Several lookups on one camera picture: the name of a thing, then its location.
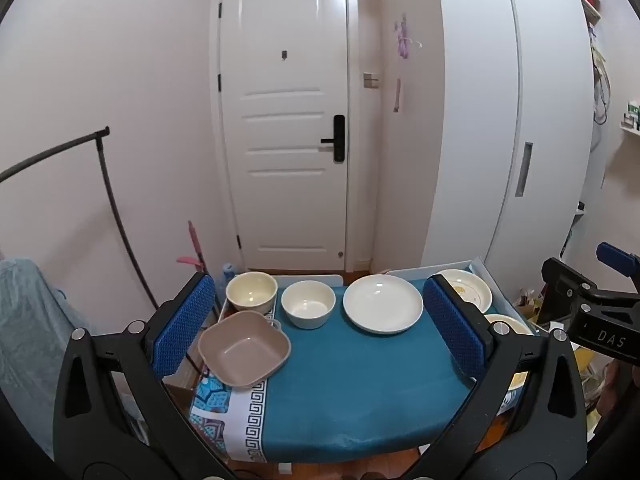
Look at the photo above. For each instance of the black clothes rack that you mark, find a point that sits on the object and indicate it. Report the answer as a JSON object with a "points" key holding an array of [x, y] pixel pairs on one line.
{"points": [[116, 210]]}

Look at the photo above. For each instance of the purple wall ornament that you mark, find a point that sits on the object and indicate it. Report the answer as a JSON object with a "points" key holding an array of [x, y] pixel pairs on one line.
{"points": [[402, 40]]}

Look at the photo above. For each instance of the pink mop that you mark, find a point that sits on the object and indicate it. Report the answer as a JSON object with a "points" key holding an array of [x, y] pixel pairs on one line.
{"points": [[195, 245]]}

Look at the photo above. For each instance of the brown square bowl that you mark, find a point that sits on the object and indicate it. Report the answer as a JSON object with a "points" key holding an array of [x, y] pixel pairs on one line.
{"points": [[240, 355]]}

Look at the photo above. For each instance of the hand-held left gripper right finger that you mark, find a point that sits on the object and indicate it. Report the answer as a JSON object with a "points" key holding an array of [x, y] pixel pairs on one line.
{"points": [[452, 330]]}

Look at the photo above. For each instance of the white wardrobe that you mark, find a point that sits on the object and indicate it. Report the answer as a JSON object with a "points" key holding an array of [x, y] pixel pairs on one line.
{"points": [[475, 110]]}

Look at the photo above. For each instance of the pink wall stick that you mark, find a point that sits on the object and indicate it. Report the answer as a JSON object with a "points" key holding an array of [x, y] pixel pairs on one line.
{"points": [[397, 95]]}

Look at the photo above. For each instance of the beige light switch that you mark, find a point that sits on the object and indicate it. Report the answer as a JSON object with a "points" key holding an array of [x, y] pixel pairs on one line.
{"points": [[370, 80]]}

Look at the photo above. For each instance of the white door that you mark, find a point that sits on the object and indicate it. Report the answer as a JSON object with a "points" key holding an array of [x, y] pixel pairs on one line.
{"points": [[280, 110]]}

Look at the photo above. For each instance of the cream printed plate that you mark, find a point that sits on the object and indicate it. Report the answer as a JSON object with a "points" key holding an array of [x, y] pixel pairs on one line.
{"points": [[517, 322], [470, 285]]}

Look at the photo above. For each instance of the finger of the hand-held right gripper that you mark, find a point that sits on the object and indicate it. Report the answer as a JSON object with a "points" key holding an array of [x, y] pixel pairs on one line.
{"points": [[615, 257], [562, 275]]}

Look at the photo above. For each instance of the blue water bottle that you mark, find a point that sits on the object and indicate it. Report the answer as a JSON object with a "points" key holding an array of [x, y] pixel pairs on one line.
{"points": [[228, 274]]}

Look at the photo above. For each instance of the cream yellow bowl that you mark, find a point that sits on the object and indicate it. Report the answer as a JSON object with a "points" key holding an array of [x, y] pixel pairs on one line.
{"points": [[250, 292]]}

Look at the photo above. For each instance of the teal patterned tablecloth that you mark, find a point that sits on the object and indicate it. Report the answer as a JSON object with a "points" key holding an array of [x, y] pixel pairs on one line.
{"points": [[350, 385]]}

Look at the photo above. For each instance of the white wall shelf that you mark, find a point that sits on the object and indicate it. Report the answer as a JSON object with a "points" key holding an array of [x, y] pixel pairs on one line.
{"points": [[631, 122]]}

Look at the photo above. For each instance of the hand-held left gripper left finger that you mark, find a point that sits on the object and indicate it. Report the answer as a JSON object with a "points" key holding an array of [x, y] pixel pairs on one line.
{"points": [[182, 330]]}

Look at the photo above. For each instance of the person's right hand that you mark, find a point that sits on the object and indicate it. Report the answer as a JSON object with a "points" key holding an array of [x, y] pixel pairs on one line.
{"points": [[620, 387]]}

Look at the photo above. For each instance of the grey-blue garment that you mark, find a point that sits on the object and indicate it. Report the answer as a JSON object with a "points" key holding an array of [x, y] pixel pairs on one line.
{"points": [[30, 320]]}

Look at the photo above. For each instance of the white plate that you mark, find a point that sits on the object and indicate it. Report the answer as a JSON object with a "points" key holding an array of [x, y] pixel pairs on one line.
{"points": [[382, 305]]}

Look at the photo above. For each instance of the white bowl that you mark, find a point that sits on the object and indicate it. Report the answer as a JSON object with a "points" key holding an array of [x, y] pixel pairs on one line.
{"points": [[307, 305]]}

